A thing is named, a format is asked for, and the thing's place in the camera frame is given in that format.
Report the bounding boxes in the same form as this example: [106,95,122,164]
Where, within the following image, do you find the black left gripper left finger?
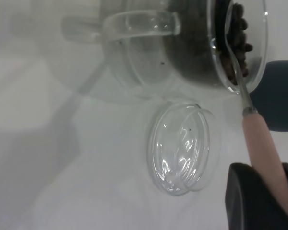
[225,162,288,230]

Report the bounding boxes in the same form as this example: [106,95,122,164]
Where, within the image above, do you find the pink handled metal spoon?
[224,0,288,216]

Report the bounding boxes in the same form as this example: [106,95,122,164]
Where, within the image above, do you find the clear double-wall glass cup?
[62,0,269,101]

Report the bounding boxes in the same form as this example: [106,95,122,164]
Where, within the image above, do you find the dark roasted coffee beans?
[163,0,255,87]

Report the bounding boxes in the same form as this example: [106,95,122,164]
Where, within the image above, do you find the dark grey-blue ceramic mug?
[251,60,288,133]

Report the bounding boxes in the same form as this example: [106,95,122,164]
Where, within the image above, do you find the clear round glass lid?
[146,99,218,197]

